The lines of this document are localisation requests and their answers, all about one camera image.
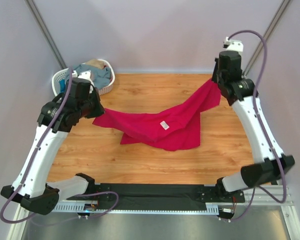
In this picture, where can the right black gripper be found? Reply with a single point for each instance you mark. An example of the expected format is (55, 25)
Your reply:
(215, 75)

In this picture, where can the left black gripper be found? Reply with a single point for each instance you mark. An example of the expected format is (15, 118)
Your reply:
(97, 104)

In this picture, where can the red t shirt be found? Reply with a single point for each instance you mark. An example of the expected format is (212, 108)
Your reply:
(176, 128)

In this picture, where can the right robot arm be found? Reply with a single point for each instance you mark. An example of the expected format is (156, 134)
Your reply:
(270, 161)

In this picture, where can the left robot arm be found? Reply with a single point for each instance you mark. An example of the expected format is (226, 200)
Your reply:
(56, 119)

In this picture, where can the grey blue shirt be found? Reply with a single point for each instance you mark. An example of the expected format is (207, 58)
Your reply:
(100, 77)

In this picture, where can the bright blue garment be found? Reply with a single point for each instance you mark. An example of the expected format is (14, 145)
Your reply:
(62, 85)

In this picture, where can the beige garment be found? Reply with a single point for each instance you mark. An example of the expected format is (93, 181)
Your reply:
(96, 63)

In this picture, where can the white plastic laundry basket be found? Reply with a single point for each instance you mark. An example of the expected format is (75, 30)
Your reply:
(64, 74)

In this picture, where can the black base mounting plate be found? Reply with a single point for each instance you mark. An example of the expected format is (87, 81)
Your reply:
(153, 195)

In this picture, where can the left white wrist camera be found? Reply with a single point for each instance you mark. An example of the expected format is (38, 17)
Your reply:
(86, 75)

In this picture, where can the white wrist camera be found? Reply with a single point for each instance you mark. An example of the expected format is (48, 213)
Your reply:
(233, 45)
(86, 75)

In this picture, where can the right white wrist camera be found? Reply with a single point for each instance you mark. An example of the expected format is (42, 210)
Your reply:
(233, 45)

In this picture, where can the right aluminium corner post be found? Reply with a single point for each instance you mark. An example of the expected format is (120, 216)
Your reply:
(267, 34)

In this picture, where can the aluminium corner post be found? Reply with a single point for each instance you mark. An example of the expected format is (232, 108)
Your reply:
(46, 33)
(267, 34)

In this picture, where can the slotted grey cable duct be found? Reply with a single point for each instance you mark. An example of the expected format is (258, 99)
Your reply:
(85, 207)

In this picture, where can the left aluminium corner post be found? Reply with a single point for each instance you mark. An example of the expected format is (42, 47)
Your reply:
(46, 33)

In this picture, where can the aluminium frame rail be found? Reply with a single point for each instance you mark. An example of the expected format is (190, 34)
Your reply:
(264, 197)

